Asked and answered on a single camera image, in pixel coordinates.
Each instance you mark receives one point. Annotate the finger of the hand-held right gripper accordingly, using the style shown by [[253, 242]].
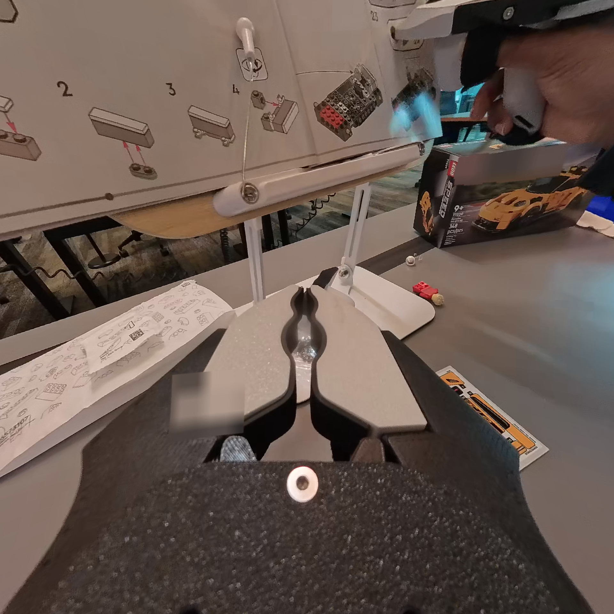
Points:
[[427, 21]]

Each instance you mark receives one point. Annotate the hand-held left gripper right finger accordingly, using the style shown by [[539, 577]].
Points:
[[364, 374]]

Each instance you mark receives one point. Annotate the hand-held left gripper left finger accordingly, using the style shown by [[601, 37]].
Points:
[[254, 340]]

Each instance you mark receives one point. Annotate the white book stand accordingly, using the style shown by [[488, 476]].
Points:
[[393, 307]]

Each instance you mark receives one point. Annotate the blue plastic bin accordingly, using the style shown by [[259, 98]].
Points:
[[603, 208]]

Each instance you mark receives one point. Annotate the instruction booklet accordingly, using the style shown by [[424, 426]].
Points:
[[144, 72]]

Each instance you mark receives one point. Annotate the person's right hand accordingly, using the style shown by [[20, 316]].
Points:
[[575, 81]]

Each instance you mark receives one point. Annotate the tan round toy piece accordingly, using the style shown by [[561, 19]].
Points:
[[437, 300]]

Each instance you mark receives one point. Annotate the red toy brick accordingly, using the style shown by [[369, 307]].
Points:
[[423, 288]]

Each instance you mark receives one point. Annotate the orange sticker sheet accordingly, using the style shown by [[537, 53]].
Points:
[[508, 427]]

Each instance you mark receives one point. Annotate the printed white paper bag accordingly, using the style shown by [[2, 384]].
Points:
[[96, 364]]

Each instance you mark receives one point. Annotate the black toy car set box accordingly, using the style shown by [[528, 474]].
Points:
[[523, 206]]

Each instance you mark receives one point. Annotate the white crumpled paper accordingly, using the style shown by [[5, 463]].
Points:
[[597, 225]]

